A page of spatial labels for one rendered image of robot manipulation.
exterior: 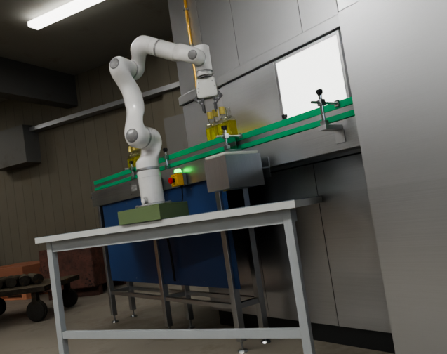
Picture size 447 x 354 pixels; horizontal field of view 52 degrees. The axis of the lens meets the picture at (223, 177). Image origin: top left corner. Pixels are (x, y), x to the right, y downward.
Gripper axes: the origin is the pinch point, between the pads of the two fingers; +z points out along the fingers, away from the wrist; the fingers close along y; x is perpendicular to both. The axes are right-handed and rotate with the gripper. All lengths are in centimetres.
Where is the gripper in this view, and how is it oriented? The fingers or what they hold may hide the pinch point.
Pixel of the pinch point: (209, 108)
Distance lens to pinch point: 231.5
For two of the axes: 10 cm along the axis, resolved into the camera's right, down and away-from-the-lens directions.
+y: -9.8, 1.6, 0.9
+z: 1.5, 9.9, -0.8
